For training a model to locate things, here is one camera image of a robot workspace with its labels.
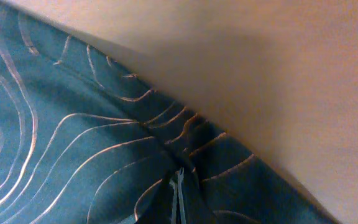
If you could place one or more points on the black shirt with orange lines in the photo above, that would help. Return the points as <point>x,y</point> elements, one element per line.
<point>83,140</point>

